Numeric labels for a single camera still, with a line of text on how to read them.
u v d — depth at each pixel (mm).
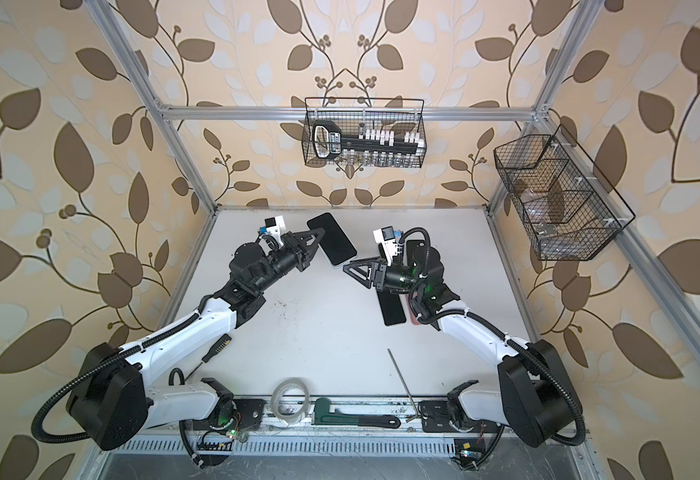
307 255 670
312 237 717
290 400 781
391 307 937
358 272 734
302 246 675
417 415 744
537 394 411
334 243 708
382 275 651
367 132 808
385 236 679
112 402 408
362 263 670
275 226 705
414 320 903
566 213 740
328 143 843
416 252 565
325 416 734
